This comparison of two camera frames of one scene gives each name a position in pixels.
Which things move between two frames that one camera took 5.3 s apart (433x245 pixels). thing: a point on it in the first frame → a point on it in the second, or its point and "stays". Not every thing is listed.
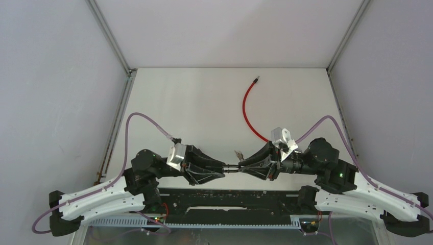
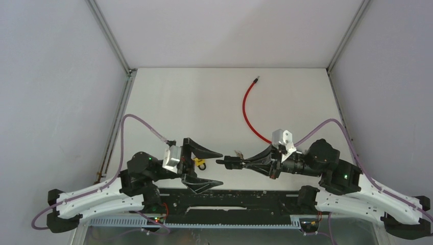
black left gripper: [194, 155] → [197, 184]
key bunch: [240, 155] stays
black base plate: [181, 205] stays
